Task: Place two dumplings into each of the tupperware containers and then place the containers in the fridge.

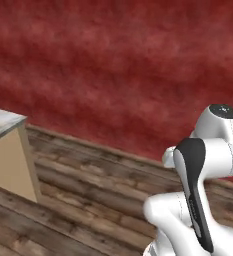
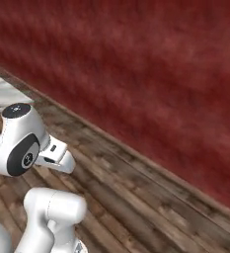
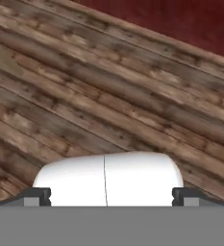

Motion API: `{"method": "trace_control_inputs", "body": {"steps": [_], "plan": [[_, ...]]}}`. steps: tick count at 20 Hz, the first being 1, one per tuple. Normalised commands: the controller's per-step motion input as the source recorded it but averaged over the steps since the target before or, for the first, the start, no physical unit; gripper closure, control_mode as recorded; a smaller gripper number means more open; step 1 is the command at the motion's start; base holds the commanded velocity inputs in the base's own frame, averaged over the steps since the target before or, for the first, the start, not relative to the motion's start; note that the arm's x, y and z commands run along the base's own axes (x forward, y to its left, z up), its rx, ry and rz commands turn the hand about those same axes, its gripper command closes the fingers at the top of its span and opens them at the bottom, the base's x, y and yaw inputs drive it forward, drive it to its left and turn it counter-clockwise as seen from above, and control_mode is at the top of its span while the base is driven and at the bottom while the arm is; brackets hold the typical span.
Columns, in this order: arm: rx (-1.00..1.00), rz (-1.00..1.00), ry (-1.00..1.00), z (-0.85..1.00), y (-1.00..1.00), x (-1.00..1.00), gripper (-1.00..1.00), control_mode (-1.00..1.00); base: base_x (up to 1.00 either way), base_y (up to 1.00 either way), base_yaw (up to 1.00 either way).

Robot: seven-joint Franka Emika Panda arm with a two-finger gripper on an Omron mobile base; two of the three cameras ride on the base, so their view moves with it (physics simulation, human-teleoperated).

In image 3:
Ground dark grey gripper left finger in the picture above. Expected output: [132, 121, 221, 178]
[0, 187, 52, 208]

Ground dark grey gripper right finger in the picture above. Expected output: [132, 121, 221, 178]
[171, 186, 224, 208]

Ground white rounded block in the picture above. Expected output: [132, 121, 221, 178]
[32, 151, 185, 208]

